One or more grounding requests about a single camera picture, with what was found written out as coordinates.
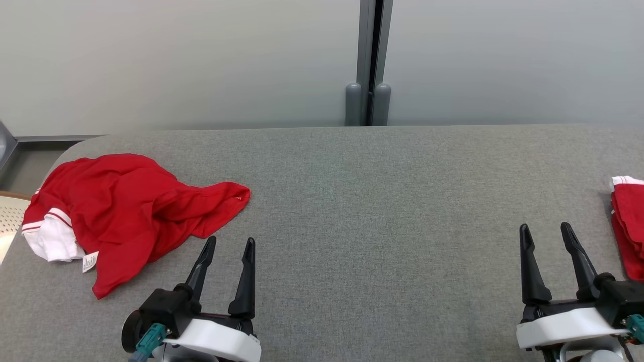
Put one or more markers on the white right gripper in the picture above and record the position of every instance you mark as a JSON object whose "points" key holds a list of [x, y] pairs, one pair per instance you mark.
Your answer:
{"points": [[563, 327]]}

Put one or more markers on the red jersey with number print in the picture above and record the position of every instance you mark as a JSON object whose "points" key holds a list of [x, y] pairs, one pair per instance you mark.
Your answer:
{"points": [[126, 201]]}

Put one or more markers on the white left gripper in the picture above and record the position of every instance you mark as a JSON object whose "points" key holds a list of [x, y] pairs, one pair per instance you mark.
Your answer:
{"points": [[216, 339]]}

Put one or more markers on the grey metal partition post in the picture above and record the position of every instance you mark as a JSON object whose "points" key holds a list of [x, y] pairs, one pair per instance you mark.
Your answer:
{"points": [[365, 40]]}

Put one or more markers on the cream perforated laundry basket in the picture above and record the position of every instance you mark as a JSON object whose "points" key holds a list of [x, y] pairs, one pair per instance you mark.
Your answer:
{"points": [[10, 221]]}

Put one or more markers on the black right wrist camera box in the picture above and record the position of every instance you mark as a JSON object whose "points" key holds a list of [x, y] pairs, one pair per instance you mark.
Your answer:
{"points": [[621, 296]]}

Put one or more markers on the grey cylindrical post foot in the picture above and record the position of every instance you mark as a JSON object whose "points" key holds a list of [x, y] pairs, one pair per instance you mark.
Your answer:
{"points": [[353, 105], [382, 105]]}

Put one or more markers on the plain red garment white trim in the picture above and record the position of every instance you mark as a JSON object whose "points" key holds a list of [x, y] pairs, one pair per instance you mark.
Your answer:
{"points": [[631, 216]]}

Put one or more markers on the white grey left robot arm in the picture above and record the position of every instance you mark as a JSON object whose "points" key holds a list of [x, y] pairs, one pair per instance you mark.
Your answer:
{"points": [[132, 334]]}

